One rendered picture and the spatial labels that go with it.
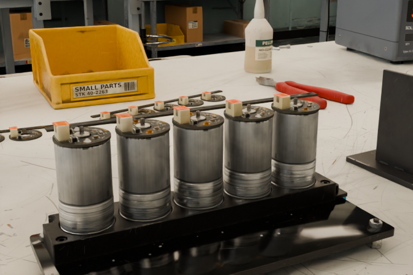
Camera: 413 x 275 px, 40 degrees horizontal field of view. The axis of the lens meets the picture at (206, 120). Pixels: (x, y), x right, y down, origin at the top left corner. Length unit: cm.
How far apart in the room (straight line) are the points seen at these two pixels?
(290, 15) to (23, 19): 291
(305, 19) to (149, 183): 602
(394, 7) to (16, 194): 53
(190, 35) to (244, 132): 465
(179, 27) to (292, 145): 464
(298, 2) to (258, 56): 550
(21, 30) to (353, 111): 392
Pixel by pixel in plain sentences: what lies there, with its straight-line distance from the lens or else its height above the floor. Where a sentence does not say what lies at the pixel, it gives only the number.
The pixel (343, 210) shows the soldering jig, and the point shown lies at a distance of 30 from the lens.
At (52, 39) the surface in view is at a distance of 64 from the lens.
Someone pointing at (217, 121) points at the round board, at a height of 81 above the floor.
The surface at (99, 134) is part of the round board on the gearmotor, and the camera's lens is 25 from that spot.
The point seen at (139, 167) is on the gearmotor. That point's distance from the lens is 25.
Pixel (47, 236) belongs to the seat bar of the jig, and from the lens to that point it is 26.
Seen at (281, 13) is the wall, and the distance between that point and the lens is 603.
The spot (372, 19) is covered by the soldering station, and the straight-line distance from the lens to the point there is 79.
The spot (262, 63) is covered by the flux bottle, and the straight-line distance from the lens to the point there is 67.
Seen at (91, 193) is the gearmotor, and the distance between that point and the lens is 25.
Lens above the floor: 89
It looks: 17 degrees down
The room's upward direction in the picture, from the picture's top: straight up
